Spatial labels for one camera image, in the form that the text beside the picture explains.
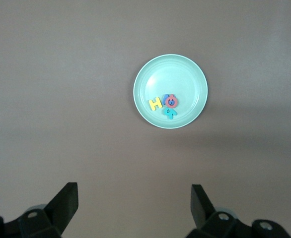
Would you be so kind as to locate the teal foam letter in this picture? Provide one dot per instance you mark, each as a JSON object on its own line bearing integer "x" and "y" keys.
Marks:
{"x": 169, "y": 113}

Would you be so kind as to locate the green plate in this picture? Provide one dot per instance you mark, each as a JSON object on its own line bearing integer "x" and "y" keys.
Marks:
{"x": 175, "y": 79}

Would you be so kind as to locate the yellow letter H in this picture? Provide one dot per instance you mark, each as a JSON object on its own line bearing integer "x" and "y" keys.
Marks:
{"x": 155, "y": 104}

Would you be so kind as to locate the red letter Q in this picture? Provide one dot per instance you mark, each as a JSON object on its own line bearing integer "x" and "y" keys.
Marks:
{"x": 168, "y": 103}

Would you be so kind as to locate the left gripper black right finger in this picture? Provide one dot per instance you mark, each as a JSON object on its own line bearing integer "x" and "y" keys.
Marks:
{"x": 201, "y": 210}

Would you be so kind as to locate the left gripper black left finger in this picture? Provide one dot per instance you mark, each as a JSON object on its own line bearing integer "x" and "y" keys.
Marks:
{"x": 66, "y": 205}

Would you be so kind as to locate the dark blue letter M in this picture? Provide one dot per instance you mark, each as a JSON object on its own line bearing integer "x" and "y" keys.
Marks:
{"x": 166, "y": 98}

